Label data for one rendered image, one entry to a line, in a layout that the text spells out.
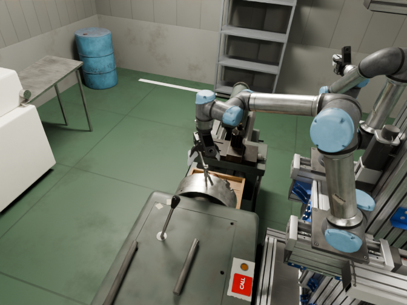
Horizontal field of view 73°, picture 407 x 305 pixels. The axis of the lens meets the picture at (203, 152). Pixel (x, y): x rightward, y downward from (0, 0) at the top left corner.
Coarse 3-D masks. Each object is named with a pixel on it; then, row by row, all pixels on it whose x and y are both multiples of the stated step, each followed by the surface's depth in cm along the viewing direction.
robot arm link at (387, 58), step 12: (384, 48) 120; (396, 48) 117; (372, 60) 120; (384, 60) 117; (396, 60) 116; (360, 72) 127; (372, 72) 122; (384, 72) 120; (336, 84) 147; (348, 84) 139
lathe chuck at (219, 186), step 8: (192, 176) 134; (200, 176) 132; (184, 184) 132; (192, 184) 128; (200, 184) 127; (208, 184) 127; (216, 184) 129; (224, 184) 131; (224, 192) 128; (232, 192) 133; (232, 200) 130
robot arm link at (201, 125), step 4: (196, 120) 114; (212, 120) 113; (196, 124) 115; (200, 124) 113; (204, 124) 112; (208, 124) 113; (212, 124) 114; (200, 128) 114; (204, 128) 113; (208, 128) 114
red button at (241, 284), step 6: (234, 276) 91; (240, 276) 91; (246, 276) 91; (234, 282) 89; (240, 282) 89; (246, 282) 90; (234, 288) 88; (240, 288) 88; (246, 288) 88; (246, 294) 87
